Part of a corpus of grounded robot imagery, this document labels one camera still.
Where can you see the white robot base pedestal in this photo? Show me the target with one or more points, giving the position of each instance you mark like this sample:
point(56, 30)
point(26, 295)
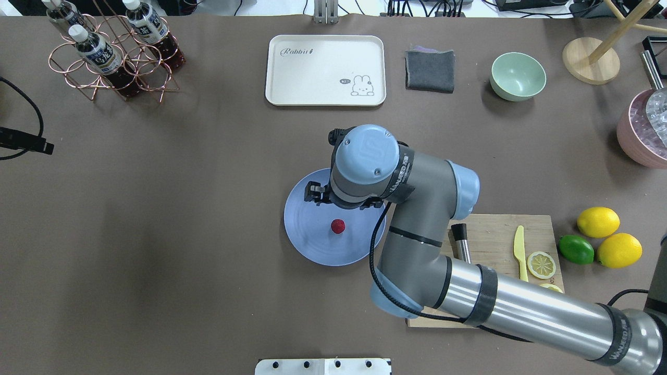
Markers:
point(324, 366)

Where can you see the wooden mug tree stand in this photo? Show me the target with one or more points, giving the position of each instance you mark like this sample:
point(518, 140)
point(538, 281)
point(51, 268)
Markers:
point(594, 61)

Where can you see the whole yellow lemon upper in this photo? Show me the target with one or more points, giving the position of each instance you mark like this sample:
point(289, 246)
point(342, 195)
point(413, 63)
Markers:
point(598, 222)

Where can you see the mint green bowl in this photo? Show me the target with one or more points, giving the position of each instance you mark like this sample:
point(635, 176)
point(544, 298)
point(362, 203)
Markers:
point(517, 77)

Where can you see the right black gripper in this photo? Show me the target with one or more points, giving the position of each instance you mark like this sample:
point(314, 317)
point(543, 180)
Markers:
point(316, 193)

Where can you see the copper wire bottle rack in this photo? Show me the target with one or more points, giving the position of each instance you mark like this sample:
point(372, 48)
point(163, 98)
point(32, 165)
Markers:
point(152, 75)

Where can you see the grey folded cloth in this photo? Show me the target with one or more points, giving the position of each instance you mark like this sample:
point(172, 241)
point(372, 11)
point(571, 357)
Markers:
point(430, 69)

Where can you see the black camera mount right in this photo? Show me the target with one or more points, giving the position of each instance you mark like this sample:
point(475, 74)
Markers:
point(336, 136)

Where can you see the lemon half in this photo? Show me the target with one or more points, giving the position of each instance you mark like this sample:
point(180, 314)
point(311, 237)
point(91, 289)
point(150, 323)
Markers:
point(552, 286)
point(541, 265)

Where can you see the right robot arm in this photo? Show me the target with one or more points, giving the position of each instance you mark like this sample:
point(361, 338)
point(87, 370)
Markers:
point(370, 167)

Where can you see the yellow plastic knife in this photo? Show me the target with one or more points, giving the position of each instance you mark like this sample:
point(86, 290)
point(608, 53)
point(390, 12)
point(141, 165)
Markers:
point(520, 253)

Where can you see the green lime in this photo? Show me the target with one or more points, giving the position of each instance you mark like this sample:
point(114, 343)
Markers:
point(576, 249)

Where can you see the blue plate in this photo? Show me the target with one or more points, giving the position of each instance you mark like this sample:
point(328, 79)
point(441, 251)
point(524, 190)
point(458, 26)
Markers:
point(308, 226)

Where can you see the wooden cutting board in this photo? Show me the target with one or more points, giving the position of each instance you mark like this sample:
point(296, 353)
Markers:
point(491, 243)

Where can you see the red strawberry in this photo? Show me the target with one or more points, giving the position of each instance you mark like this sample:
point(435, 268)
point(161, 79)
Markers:
point(338, 226)

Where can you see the lemon half lower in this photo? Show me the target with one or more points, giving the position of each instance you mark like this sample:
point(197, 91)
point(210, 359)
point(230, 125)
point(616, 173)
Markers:
point(541, 265)

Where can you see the pink bowl with ice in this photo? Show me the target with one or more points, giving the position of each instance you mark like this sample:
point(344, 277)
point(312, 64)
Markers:
point(637, 137)

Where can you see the cream rabbit tray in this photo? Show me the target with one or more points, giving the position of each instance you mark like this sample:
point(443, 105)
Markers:
point(325, 70)

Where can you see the drink bottle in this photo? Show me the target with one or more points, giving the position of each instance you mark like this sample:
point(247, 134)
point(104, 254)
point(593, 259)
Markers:
point(101, 55)
point(151, 30)
point(62, 15)

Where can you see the metal ice scoop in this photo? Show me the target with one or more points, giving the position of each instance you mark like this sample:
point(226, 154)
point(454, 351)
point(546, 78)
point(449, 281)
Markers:
point(655, 108)

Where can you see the steel muddler black tip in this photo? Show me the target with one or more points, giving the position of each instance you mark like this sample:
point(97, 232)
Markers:
point(462, 251)

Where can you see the drink bottle lower outer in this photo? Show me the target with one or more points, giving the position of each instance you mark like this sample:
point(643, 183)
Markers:
point(62, 15)

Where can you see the drink bottle lower middle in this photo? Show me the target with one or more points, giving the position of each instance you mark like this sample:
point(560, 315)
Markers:
point(151, 30)

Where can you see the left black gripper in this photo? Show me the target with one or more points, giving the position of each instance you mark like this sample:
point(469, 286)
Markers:
point(49, 148)

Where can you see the drink bottle top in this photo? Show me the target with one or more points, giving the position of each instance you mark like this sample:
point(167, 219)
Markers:
point(101, 55)

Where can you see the lemon half upper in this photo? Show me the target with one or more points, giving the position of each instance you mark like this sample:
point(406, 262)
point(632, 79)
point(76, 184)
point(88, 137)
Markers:
point(552, 286)

